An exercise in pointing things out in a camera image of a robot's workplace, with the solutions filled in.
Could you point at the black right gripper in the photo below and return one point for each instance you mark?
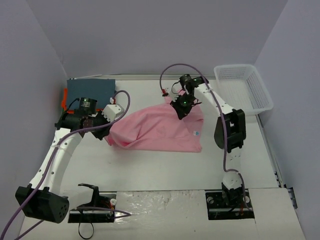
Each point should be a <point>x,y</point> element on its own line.
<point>182,110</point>

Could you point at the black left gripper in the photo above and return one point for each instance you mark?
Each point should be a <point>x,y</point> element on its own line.
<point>100,128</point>

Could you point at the pink t-shirt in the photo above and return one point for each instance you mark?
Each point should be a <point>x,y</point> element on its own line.
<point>158,128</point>

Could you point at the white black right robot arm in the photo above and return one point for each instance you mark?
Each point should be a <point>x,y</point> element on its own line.
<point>229,133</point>

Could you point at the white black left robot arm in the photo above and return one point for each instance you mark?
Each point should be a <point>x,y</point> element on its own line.
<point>42,198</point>

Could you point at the folded teal blue t-shirt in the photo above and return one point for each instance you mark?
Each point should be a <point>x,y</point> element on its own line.
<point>94,88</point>

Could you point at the folded orange t-shirt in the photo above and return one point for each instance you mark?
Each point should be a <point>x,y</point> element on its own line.
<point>64,102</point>

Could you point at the white plastic basket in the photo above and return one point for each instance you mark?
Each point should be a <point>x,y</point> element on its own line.
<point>242,87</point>

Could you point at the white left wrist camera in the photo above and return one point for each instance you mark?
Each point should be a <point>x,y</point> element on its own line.
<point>113,111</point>

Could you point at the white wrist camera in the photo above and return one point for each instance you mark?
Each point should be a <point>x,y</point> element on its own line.
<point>113,111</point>
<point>172,94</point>

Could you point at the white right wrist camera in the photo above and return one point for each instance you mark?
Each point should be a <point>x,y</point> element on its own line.
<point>172,94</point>

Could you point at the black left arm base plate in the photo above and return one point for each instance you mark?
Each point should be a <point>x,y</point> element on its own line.
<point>87,204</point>

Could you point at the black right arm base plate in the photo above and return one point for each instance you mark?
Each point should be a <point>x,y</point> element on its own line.
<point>218,210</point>

